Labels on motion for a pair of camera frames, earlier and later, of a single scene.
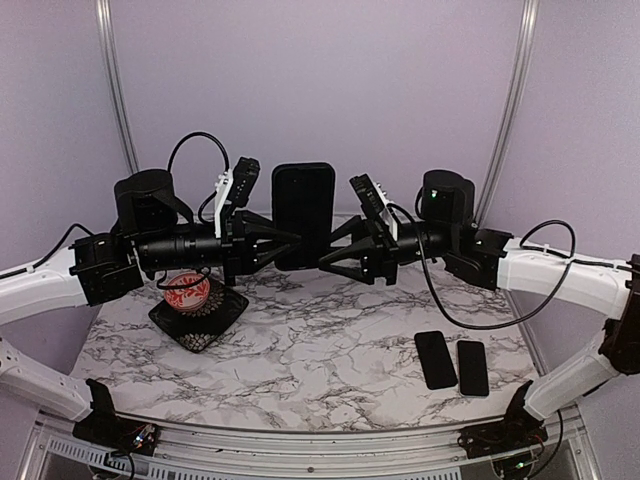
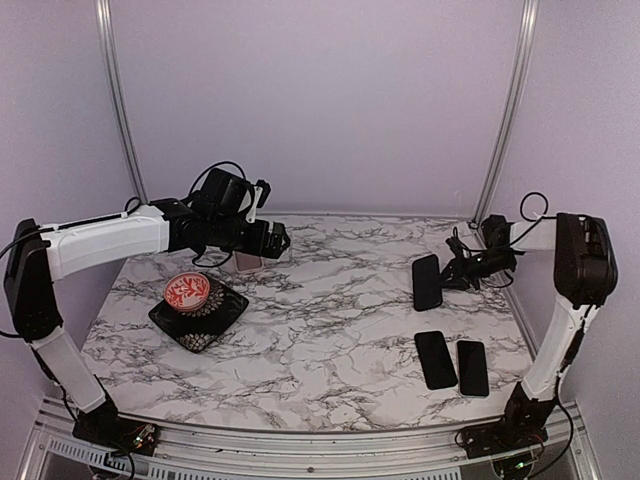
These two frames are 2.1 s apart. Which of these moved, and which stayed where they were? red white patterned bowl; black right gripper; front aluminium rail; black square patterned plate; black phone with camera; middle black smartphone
Moved: black right gripper; black phone with camera
Stayed: middle black smartphone; red white patterned bowl; front aluminium rail; black square patterned plate
